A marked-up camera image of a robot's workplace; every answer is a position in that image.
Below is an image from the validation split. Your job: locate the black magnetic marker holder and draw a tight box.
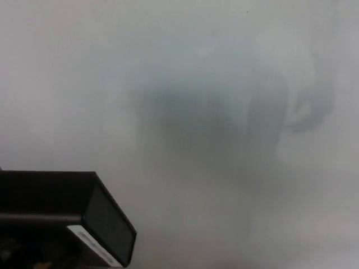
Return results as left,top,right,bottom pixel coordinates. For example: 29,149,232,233
0,170,138,269

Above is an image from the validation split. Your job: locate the white whiteboard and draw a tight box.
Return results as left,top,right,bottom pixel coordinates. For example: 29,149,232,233
0,0,359,269

